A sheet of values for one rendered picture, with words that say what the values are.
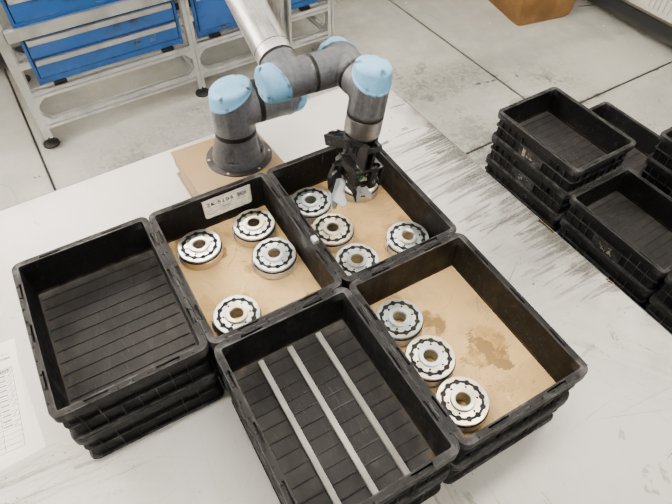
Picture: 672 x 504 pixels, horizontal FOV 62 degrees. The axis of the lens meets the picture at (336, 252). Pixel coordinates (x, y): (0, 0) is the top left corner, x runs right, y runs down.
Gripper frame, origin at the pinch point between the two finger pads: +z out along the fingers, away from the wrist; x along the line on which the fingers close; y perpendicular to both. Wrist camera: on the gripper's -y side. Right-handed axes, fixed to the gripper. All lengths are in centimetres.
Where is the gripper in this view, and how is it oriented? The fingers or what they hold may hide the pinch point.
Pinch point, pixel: (344, 198)
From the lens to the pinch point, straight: 131.3
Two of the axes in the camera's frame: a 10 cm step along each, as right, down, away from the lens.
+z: -1.2, 6.8, 7.3
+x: 8.6, -3.0, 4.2
